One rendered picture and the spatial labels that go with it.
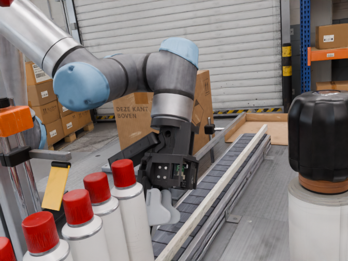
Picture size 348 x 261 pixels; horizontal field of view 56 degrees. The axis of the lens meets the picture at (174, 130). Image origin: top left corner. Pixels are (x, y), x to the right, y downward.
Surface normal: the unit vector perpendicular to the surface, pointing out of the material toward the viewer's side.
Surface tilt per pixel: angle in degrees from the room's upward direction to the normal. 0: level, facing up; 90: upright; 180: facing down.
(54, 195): 56
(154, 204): 63
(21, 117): 90
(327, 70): 90
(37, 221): 2
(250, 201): 0
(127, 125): 90
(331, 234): 87
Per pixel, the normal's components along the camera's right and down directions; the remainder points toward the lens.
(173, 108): 0.03, -0.18
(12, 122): 0.88, 0.03
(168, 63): -0.36, -0.22
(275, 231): -0.12, -0.95
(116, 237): 0.69, 0.12
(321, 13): -0.29, 0.30
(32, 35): -0.12, -0.03
